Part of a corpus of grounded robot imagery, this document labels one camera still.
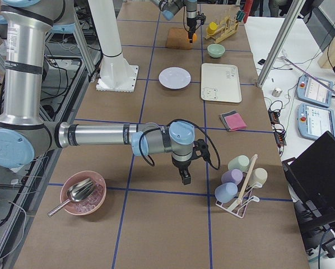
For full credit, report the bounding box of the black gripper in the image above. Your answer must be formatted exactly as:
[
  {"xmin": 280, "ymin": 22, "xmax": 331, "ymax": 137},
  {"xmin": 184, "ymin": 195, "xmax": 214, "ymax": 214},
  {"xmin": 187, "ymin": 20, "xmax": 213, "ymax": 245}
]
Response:
[
  {"xmin": 174, "ymin": 160, "xmax": 191, "ymax": 185},
  {"xmin": 187, "ymin": 17, "xmax": 196, "ymax": 43}
]

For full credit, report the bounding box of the white round plate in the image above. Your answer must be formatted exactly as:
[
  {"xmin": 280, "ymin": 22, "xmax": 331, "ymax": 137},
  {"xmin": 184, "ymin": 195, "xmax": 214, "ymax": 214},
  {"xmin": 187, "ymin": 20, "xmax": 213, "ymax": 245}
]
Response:
[{"xmin": 159, "ymin": 67, "xmax": 191, "ymax": 90}]

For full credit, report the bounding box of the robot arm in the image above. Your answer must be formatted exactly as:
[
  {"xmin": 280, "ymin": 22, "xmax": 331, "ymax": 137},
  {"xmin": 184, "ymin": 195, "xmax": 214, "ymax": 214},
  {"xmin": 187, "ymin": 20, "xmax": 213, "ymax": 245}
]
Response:
[
  {"xmin": 151, "ymin": 0, "xmax": 198, "ymax": 43},
  {"xmin": 0, "ymin": 1, "xmax": 196, "ymax": 185}
]

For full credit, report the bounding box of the cream bear tray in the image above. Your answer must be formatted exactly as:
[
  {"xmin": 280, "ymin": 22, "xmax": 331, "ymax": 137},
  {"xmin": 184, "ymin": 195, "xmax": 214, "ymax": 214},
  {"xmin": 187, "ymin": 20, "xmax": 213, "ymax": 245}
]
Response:
[{"xmin": 201, "ymin": 63, "xmax": 242, "ymax": 103}]

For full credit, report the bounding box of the wooden cutting board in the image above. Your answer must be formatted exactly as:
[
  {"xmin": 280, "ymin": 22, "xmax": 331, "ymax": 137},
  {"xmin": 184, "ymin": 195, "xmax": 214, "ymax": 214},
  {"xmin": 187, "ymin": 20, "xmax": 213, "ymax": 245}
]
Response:
[{"xmin": 165, "ymin": 27, "xmax": 193, "ymax": 50}]

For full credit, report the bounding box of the yellow mug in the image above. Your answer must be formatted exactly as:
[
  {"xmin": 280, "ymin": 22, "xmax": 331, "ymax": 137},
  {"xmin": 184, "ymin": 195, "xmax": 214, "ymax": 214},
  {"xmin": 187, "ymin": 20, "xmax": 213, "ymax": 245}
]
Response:
[{"xmin": 206, "ymin": 22, "xmax": 218, "ymax": 36}]

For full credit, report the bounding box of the green bowl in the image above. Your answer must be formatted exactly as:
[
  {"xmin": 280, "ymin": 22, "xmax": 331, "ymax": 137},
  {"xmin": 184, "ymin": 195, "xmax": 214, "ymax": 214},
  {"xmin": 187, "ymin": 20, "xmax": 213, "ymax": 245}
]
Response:
[{"xmin": 207, "ymin": 44, "xmax": 226, "ymax": 58}]

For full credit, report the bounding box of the wooden dish rack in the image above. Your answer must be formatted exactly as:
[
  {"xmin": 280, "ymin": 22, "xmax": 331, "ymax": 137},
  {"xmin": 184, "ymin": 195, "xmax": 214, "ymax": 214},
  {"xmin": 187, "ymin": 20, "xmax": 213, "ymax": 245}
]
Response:
[{"xmin": 204, "ymin": 8, "xmax": 240, "ymax": 44}]

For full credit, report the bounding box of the blue cup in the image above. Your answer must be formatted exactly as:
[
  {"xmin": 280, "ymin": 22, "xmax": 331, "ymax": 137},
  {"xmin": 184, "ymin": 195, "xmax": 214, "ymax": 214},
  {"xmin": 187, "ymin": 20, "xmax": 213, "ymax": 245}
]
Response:
[{"xmin": 215, "ymin": 182, "xmax": 238, "ymax": 203}]

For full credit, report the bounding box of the purple cup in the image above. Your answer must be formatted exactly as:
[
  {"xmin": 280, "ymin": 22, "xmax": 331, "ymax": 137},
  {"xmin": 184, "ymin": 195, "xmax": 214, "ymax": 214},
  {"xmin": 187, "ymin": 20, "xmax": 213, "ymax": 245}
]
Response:
[{"xmin": 221, "ymin": 169, "xmax": 243, "ymax": 185}]

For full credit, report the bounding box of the dark green mug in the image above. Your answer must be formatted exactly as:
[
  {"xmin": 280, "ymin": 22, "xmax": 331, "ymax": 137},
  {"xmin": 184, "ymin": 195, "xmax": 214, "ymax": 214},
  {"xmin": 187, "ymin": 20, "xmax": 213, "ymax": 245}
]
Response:
[{"xmin": 235, "ymin": 10, "xmax": 245, "ymax": 22}]

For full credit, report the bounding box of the green cup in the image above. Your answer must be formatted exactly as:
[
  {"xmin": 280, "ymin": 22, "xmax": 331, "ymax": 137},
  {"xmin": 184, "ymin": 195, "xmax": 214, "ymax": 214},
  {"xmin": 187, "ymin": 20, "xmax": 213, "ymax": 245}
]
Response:
[{"xmin": 227, "ymin": 155, "xmax": 250, "ymax": 172}]

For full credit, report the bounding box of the white cup rack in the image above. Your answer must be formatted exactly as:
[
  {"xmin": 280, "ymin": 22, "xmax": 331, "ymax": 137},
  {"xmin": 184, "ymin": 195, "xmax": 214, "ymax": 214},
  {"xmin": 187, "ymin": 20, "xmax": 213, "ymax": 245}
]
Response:
[{"xmin": 215, "ymin": 154, "xmax": 263, "ymax": 219}]

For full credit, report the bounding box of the red cylinder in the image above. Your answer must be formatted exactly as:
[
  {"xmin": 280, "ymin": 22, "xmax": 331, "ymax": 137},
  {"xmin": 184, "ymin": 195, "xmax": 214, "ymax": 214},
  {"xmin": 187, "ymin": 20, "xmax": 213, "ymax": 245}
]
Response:
[{"xmin": 244, "ymin": 0, "xmax": 254, "ymax": 17}]

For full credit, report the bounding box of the pink cloth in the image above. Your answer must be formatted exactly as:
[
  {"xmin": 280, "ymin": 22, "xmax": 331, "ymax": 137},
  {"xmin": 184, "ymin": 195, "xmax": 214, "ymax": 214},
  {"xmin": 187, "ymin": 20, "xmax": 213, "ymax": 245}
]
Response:
[{"xmin": 224, "ymin": 113, "xmax": 247, "ymax": 131}]

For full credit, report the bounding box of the beige cup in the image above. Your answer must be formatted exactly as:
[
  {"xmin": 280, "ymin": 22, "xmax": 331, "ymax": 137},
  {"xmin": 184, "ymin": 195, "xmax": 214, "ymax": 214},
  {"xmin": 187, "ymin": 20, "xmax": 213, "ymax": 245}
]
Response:
[{"xmin": 248, "ymin": 168, "xmax": 268, "ymax": 186}]

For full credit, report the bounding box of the small metal cylinder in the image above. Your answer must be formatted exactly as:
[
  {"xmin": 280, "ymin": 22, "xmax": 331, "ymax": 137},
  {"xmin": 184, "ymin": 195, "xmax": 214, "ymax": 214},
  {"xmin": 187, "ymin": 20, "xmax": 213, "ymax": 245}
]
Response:
[{"xmin": 272, "ymin": 87, "xmax": 282, "ymax": 98}]

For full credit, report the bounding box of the metal scoop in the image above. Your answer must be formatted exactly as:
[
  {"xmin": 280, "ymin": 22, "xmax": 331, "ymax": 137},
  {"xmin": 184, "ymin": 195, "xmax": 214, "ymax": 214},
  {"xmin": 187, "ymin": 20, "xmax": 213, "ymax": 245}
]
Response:
[{"xmin": 47, "ymin": 178, "xmax": 96, "ymax": 217}]

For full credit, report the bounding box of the black laptop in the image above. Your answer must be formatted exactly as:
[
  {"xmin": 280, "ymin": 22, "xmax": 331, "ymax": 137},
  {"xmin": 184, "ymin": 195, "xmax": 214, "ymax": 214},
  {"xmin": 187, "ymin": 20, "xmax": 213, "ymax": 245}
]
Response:
[{"xmin": 281, "ymin": 130, "xmax": 335, "ymax": 233}]

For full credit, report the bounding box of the lower teach pendant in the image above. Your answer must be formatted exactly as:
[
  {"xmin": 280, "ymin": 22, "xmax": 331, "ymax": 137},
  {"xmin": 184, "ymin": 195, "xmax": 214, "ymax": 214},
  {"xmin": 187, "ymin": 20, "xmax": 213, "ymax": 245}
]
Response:
[{"xmin": 297, "ymin": 103, "xmax": 335, "ymax": 140}]

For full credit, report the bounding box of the teach pendant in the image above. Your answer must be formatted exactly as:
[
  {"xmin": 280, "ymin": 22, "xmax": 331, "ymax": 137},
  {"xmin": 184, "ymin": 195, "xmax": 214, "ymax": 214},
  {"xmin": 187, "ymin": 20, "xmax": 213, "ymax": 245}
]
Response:
[
  {"xmin": 296, "ymin": 75, "xmax": 332, "ymax": 108},
  {"xmin": 297, "ymin": 103, "xmax": 335, "ymax": 140}
]

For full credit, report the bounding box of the upper teach pendant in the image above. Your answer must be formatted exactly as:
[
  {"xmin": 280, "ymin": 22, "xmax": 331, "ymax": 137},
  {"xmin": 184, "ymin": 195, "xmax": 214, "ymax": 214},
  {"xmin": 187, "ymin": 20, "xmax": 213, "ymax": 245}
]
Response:
[{"xmin": 296, "ymin": 75, "xmax": 332, "ymax": 108}]

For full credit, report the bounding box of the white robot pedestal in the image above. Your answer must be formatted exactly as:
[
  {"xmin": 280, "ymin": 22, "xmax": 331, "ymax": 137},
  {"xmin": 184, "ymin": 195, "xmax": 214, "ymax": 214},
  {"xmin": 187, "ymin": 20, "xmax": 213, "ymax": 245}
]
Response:
[{"xmin": 89, "ymin": 0, "xmax": 139, "ymax": 92}]

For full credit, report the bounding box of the aluminium frame post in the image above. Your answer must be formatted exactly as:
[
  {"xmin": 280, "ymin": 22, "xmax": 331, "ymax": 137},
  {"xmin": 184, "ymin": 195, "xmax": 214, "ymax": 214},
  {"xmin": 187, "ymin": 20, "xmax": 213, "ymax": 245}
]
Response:
[{"xmin": 256, "ymin": 0, "xmax": 305, "ymax": 88}]

